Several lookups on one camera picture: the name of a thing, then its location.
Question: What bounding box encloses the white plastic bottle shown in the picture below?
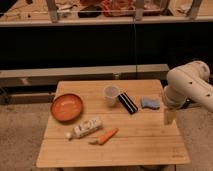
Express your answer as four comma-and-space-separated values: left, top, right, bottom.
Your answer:
65, 117, 103, 140

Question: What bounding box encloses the blue hanging cable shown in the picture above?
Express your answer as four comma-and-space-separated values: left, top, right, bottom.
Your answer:
132, 15, 139, 80

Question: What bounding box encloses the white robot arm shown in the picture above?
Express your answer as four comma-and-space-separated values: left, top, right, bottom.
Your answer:
162, 61, 213, 125

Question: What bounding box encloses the long wooden bench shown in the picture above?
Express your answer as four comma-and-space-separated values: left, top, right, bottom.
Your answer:
0, 64, 169, 87

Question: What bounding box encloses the wooden table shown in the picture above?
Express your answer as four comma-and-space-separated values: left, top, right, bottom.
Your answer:
36, 80, 190, 168

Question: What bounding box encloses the orange toy carrot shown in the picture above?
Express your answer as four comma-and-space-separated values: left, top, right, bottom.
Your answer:
90, 128, 118, 145

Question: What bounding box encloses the orange ceramic bowl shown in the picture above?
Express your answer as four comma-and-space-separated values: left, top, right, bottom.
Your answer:
50, 94, 83, 122

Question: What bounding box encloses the black striped rectangular block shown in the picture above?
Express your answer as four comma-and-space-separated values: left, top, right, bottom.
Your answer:
118, 93, 138, 114

